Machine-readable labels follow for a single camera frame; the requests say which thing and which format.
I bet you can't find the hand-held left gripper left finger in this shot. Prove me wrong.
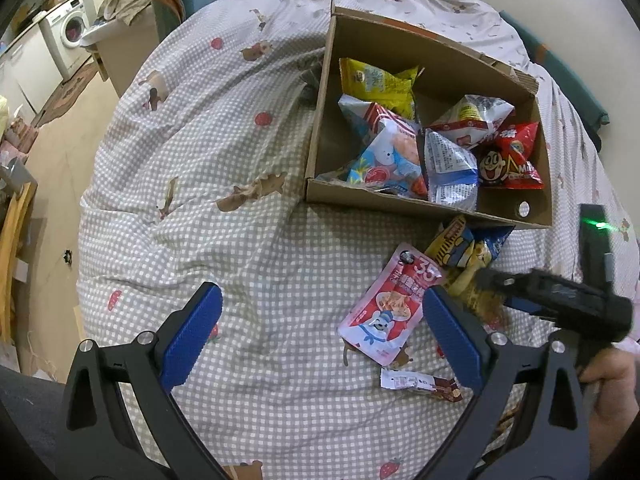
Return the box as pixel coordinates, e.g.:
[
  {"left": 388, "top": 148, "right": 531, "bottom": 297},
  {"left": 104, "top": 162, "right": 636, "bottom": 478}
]
[{"left": 61, "top": 281, "right": 224, "bottom": 480}]

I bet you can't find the white red-label snack packet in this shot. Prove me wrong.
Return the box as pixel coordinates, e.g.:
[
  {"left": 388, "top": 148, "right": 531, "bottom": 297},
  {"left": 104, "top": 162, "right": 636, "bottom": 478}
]
[{"left": 337, "top": 94, "right": 421, "bottom": 141}]

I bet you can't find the yellow and blue snack packet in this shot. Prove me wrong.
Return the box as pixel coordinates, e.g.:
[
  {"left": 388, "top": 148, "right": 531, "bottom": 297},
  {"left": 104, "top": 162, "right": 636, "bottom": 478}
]
[{"left": 424, "top": 215, "right": 516, "bottom": 321}]

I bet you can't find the small brown snack bar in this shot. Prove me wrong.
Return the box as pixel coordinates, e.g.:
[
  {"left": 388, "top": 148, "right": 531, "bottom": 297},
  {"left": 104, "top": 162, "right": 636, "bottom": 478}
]
[{"left": 380, "top": 367, "right": 463, "bottom": 403}]

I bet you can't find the pink bear snack packet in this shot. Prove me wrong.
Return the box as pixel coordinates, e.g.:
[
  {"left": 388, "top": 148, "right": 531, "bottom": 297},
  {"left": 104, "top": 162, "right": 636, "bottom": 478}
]
[{"left": 337, "top": 242, "right": 447, "bottom": 367}]

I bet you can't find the white washing machine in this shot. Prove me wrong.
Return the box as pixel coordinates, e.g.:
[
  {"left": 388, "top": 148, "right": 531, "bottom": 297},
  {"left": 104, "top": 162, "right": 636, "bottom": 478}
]
[{"left": 39, "top": 0, "right": 93, "bottom": 81}]

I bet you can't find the person's right hand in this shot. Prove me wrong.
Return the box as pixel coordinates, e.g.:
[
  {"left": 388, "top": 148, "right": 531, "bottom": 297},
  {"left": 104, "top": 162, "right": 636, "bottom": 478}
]
[{"left": 582, "top": 347, "right": 638, "bottom": 406}]

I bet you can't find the red triangular candy packet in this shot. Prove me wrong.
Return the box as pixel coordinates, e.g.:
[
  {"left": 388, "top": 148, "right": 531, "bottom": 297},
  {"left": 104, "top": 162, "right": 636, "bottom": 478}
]
[{"left": 475, "top": 121, "right": 545, "bottom": 191}]

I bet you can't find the teal headboard cushion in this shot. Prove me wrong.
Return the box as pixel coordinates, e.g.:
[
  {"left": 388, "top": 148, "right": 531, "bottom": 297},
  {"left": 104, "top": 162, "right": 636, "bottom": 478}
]
[{"left": 520, "top": 25, "right": 611, "bottom": 128}]

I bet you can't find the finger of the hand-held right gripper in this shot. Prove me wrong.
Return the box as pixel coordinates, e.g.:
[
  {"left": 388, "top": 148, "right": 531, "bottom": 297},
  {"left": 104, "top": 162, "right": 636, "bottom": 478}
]
[
  {"left": 475, "top": 266, "right": 538, "bottom": 295},
  {"left": 504, "top": 294, "right": 558, "bottom": 320}
]

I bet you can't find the white blue-edged snack packet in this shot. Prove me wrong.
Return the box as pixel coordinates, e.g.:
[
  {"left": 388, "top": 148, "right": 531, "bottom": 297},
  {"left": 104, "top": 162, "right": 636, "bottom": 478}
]
[{"left": 422, "top": 129, "right": 480, "bottom": 211}]

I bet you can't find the brown floor rug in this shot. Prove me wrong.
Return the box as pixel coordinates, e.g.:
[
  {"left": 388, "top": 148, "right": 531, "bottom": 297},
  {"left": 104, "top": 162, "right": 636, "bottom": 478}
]
[{"left": 35, "top": 55, "right": 101, "bottom": 128}]

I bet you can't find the white red yellow snack packet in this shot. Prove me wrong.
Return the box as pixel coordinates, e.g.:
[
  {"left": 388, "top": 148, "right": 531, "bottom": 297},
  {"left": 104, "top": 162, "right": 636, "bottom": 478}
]
[{"left": 429, "top": 94, "right": 516, "bottom": 150}]

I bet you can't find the white basin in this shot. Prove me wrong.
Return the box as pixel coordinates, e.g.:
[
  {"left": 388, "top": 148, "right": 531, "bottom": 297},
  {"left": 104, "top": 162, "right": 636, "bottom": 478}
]
[{"left": 79, "top": 22, "right": 118, "bottom": 48}]

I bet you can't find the wooden chair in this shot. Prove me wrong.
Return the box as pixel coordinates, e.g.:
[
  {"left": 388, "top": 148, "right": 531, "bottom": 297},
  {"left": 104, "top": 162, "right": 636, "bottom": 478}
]
[{"left": 0, "top": 160, "right": 38, "bottom": 346}]

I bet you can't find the light blue bear snack packet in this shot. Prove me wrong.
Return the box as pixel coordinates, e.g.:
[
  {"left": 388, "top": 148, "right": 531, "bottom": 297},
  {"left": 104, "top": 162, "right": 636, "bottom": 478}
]
[{"left": 345, "top": 119, "right": 430, "bottom": 200}]

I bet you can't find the white kitchen base cabinet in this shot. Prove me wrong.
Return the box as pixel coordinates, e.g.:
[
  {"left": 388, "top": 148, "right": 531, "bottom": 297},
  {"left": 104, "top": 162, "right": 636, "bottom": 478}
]
[{"left": 0, "top": 22, "right": 63, "bottom": 116}]

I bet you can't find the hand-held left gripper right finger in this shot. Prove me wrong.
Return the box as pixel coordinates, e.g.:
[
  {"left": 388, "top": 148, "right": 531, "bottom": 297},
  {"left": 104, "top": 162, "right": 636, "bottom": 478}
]
[{"left": 421, "top": 284, "right": 592, "bottom": 480}]

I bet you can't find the brown cardboard box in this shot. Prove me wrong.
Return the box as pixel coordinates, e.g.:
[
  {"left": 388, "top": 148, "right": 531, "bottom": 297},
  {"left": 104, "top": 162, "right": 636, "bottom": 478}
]
[{"left": 303, "top": 0, "right": 553, "bottom": 231}]

